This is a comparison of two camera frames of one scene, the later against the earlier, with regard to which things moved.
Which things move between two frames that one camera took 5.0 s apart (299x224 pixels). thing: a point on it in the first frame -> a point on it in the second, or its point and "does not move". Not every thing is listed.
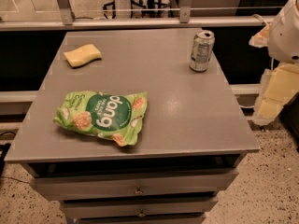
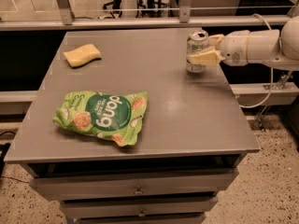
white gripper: x=286 y=35 -> x=234 y=48
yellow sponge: x=82 y=56 does not move
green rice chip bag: x=117 y=118 does not move
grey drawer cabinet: x=192 y=142 does not move
